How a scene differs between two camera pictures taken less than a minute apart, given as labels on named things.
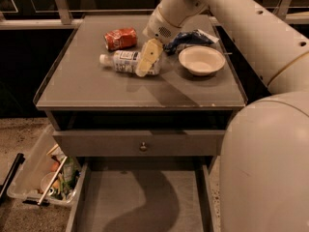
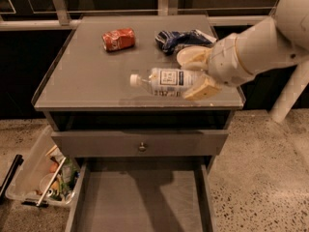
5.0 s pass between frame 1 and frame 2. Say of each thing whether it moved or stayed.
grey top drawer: stayed
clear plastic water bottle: moved
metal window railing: stayed
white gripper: moved
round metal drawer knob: stayed
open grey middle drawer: stayed
